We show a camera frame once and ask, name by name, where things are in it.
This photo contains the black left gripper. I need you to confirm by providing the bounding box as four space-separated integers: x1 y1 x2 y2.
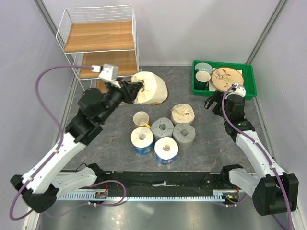
98 77 143 124

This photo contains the beige paper roll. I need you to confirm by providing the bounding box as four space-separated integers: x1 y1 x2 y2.
131 71 168 105
171 104 195 125

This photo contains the grey paper roll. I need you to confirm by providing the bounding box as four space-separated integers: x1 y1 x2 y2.
173 123 196 150
151 117 174 142

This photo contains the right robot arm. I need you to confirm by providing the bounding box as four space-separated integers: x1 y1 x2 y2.
204 89 299 216

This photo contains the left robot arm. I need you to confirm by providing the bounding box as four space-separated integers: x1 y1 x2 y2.
10 80 143 213

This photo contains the white square plate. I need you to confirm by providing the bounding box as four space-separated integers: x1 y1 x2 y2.
209 68 246 94

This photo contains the dark green white cup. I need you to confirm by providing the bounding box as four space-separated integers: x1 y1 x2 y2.
194 71 211 90

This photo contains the orange floral plate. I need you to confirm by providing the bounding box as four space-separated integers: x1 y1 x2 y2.
211 67 245 92

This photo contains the yellow ceramic mug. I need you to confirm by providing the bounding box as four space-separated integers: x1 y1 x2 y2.
133 111 151 129

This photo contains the light green bowl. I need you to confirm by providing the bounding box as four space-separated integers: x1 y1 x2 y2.
194 62 213 74

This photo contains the green plastic tray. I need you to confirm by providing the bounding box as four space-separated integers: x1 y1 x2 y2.
191 60 257 100

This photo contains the white blue paper roll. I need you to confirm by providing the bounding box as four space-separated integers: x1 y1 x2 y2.
154 137 179 165
130 126 154 155

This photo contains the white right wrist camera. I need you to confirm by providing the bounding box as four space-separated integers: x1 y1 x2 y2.
230 83 246 98

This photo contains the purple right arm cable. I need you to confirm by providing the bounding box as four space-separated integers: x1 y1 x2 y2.
221 86 294 230

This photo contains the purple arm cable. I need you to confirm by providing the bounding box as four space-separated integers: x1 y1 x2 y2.
9 65 95 221
221 86 294 230

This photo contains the white wire three-tier shelf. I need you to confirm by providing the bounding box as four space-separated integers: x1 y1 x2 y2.
56 5 141 80

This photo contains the grey slotted cable duct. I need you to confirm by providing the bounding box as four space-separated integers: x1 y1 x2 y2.
58 187 225 202

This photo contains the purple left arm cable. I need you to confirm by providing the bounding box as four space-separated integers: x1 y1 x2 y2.
9 65 95 221

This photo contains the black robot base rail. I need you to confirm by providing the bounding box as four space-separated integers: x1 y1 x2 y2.
92 171 237 192

